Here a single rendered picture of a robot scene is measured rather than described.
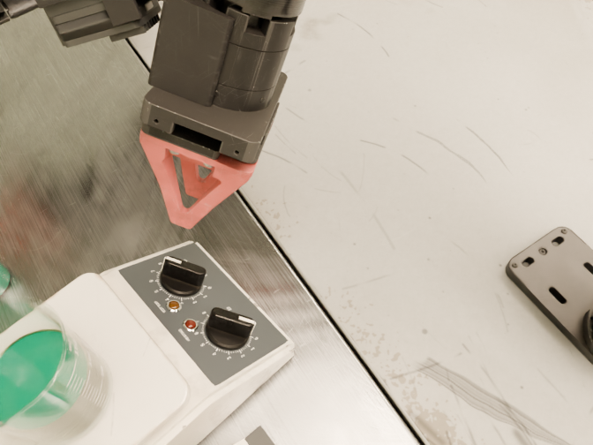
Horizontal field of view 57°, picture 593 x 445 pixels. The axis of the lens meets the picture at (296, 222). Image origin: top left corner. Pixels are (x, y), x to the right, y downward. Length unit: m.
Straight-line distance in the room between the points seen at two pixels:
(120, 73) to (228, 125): 0.37
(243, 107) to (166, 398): 0.18
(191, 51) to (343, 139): 0.28
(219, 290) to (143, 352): 0.09
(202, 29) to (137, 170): 0.28
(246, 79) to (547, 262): 0.31
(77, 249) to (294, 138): 0.23
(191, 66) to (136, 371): 0.19
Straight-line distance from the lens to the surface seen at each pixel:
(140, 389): 0.36
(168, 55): 0.30
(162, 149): 0.32
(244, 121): 0.31
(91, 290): 0.40
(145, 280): 0.42
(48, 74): 0.68
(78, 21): 0.34
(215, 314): 0.39
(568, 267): 0.51
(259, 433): 0.43
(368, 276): 0.47
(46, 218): 0.56
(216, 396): 0.38
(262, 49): 0.30
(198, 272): 0.41
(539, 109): 0.62
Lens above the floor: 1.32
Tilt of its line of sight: 59 degrees down
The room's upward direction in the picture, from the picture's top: 4 degrees counter-clockwise
